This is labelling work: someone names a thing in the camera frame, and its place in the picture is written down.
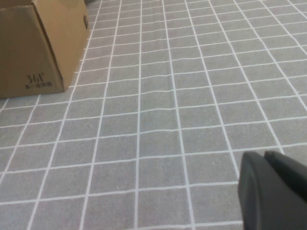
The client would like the grey white-checked tablecloth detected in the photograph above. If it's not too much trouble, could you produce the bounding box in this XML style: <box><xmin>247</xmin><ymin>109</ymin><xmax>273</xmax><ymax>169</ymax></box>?
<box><xmin>0</xmin><ymin>0</ymin><xmax>307</xmax><ymax>230</ymax></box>

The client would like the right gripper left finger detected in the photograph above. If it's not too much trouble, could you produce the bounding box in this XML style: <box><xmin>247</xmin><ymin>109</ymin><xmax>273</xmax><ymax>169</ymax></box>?
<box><xmin>237</xmin><ymin>151</ymin><xmax>307</xmax><ymax>230</ymax></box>

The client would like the brown cardboard shoe box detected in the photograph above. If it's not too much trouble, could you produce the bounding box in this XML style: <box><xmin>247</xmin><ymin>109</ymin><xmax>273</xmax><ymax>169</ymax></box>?
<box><xmin>0</xmin><ymin>0</ymin><xmax>91</xmax><ymax>99</ymax></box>

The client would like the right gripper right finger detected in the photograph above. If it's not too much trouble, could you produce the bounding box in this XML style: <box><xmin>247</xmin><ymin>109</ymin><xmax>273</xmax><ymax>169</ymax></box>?
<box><xmin>264</xmin><ymin>150</ymin><xmax>307</xmax><ymax>209</ymax></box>

